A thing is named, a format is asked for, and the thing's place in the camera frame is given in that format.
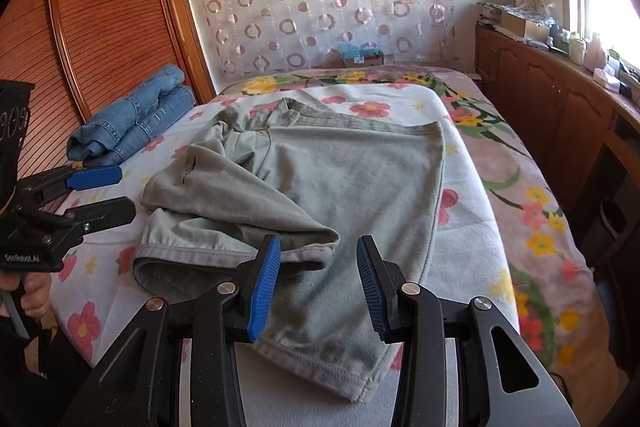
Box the white bottle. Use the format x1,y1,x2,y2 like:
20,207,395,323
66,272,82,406
569,34,587,66

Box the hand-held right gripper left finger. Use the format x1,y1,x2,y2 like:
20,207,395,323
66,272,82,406
50,234,283,427

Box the long wooden cabinet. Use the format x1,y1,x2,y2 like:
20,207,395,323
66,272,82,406
472,24,640,288

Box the pink floral bedspread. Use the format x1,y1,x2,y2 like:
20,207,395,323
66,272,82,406
215,66,632,403

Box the grey-green pants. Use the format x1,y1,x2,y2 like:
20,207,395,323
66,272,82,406
132,97,446,404

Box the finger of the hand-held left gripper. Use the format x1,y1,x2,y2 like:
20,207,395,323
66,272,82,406
30,195,137,234
20,164,123,204

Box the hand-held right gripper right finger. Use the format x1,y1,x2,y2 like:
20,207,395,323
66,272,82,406
356,234,583,427

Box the cardboard box with blue packets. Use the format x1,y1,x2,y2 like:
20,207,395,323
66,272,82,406
340,42,385,68

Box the pale pink bottle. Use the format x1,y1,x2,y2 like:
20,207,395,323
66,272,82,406
587,34,609,72

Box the plain cardboard box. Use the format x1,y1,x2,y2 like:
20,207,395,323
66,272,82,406
500,10,532,38

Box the white tissue box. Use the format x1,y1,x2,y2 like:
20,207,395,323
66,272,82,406
595,67,624,90

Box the folded blue jeans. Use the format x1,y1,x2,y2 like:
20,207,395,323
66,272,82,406
67,64,197,168

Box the white floral strawberry blanket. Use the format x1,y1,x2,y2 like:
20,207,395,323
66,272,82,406
50,84,516,427

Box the person's left hand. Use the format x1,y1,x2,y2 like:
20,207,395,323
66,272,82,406
0,271,54,323

